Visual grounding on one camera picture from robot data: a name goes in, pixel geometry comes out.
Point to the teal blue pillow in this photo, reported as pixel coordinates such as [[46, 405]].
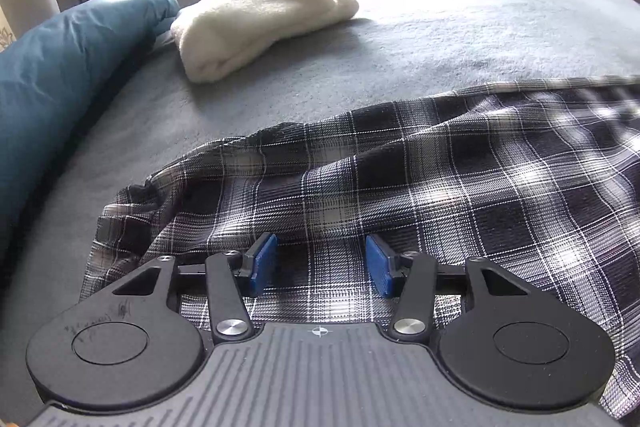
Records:
[[49, 78]]

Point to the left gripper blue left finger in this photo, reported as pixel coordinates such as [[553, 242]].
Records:
[[259, 262]]

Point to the grey bed blanket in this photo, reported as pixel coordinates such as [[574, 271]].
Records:
[[149, 114]]

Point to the black white plaid pants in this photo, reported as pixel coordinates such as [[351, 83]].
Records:
[[540, 177]]

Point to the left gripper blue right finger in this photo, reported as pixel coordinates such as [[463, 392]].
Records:
[[383, 266]]

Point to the folded white fleece garment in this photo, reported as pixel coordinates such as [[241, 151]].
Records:
[[218, 37]]

